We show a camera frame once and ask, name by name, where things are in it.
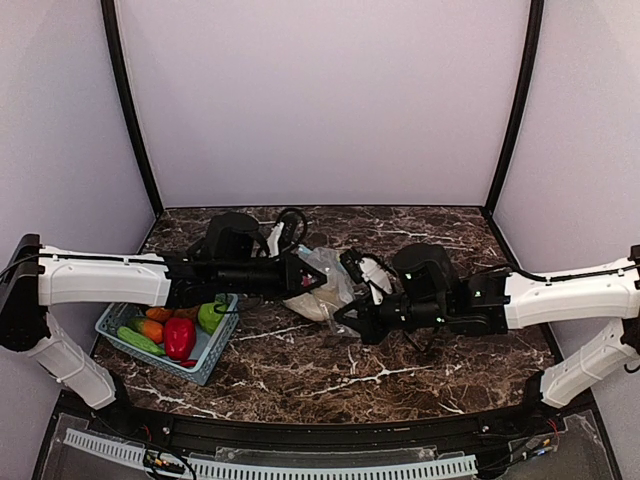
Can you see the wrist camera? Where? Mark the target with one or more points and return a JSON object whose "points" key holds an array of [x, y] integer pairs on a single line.
{"points": [[368, 270], [289, 230]]}

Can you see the red toy bell pepper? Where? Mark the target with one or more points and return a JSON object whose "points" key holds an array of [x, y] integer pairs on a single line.
{"points": [[179, 338]]}

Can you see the light blue plastic basket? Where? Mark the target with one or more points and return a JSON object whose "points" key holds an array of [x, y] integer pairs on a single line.
{"points": [[207, 350]]}

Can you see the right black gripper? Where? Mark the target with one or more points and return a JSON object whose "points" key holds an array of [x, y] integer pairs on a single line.
{"points": [[370, 316]]}

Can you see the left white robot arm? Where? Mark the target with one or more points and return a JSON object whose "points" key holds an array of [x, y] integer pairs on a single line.
{"points": [[232, 257]]}

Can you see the black front frame rail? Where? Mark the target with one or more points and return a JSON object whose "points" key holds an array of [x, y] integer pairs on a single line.
{"points": [[486, 431]]}

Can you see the brown toy potato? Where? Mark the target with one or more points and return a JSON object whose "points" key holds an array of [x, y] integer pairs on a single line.
{"points": [[188, 313]]}

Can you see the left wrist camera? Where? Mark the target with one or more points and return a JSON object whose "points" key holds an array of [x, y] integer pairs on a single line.
{"points": [[289, 230]]}

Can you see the white slotted cable duct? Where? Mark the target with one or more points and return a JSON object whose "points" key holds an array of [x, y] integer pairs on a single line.
{"points": [[236, 463]]}

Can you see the black frame post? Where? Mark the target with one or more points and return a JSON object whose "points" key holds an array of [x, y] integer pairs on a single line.
{"points": [[525, 73], [127, 105]]}

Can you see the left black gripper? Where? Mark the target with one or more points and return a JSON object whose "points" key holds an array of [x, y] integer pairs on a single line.
{"points": [[292, 273]]}

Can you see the green toy cucumber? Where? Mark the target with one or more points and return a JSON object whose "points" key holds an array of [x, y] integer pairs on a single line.
{"points": [[139, 341]]}

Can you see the right black frame post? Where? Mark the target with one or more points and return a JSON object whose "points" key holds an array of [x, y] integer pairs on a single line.
{"points": [[525, 73]]}

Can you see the orange toy carrot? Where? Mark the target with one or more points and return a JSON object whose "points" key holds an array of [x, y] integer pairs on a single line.
{"points": [[151, 329]]}

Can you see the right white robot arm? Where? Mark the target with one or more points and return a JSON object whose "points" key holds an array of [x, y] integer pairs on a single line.
{"points": [[498, 300]]}

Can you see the left black frame post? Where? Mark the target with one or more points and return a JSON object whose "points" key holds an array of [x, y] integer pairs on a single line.
{"points": [[127, 105]]}

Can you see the large clear zip bag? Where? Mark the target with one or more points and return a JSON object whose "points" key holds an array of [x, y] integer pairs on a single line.
{"points": [[327, 261]]}

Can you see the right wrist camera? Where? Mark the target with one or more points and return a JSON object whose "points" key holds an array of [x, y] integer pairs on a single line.
{"points": [[368, 270]]}

